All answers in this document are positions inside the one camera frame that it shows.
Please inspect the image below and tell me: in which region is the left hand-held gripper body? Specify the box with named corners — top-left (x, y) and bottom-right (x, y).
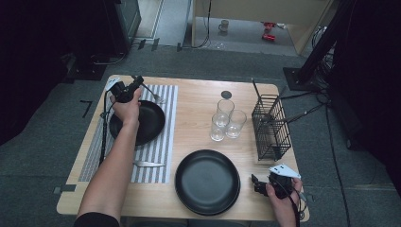
top-left (104, 77), bottom-right (137, 104)

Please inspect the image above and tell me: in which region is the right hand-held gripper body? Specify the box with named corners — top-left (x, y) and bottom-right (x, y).
top-left (268, 163), bottom-right (303, 201)

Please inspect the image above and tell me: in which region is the metal fork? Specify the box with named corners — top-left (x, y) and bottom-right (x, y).
top-left (131, 75), bottom-right (166, 105)

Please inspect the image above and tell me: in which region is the black wire cutlery basket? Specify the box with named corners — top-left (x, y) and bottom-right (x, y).
top-left (251, 94), bottom-right (292, 163)

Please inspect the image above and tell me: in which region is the metal utensil handle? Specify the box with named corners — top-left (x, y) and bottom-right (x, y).
top-left (132, 160), bottom-right (166, 168)

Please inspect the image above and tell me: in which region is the person's left hand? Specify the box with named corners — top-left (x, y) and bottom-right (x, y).
top-left (109, 88), bottom-right (144, 128)

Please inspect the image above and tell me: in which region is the person's right hand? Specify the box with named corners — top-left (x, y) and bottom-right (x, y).
top-left (265, 177), bottom-right (305, 227)

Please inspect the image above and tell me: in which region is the clear drinking glass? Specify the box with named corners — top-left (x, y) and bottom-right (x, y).
top-left (216, 98), bottom-right (235, 122)
top-left (210, 113), bottom-right (231, 142)
top-left (225, 109), bottom-right (248, 140)

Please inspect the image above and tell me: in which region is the dark cabinet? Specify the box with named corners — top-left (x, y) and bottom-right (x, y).
top-left (103, 0), bottom-right (142, 56)

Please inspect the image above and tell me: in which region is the grey white striped placemat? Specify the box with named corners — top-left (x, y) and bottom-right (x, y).
top-left (78, 83), bottom-right (179, 184)

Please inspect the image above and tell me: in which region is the silver table knife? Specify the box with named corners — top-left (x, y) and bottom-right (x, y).
top-left (263, 103), bottom-right (324, 125)

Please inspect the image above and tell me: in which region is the black curtain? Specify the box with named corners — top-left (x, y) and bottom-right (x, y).
top-left (330, 0), bottom-right (401, 190)
top-left (0, 0), bottom-right (108, 146)

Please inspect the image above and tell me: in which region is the person's black sleeve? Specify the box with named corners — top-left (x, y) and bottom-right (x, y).
top-left (73, 211), bottom-right (121, 227)

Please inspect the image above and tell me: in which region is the black metal stand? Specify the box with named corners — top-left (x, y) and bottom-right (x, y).
top-left (282, 0), bottom-right (357, 93)

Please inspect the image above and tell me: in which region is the right hand-held gripper cable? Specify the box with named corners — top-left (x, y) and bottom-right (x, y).
top-left (282, 181), bottom-right (306, 227)

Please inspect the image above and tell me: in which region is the hand-held gripper cable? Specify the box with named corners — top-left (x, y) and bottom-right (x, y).
top-left (282, 181), bottom-right (306, 227)
top-left (97, 89), bottom-right (116, 168)

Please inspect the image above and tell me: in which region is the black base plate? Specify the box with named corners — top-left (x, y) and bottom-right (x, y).
top-left (64, 52), bottom-right (108, 81)

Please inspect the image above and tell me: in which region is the left hand-held gripper cable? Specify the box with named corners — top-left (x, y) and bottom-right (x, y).
top-left (97, 89), bottom-right (116, 168)

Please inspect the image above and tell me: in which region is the black floor cable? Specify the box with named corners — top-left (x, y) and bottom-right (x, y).
top-left (324, 103), bottom-right (351, 227)

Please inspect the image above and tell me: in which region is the black desk cable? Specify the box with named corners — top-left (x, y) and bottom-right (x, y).
top-left (192, 0), bottom-right (212, 50)

